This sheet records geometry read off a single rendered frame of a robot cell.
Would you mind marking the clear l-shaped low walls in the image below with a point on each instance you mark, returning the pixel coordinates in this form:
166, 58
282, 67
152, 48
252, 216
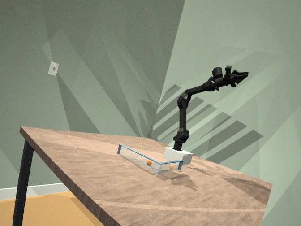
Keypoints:
147, 164

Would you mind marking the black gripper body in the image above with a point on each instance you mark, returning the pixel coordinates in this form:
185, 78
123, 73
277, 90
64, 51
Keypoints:
230, 80

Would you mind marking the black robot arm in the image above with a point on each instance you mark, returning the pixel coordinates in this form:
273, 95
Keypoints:
183, 134

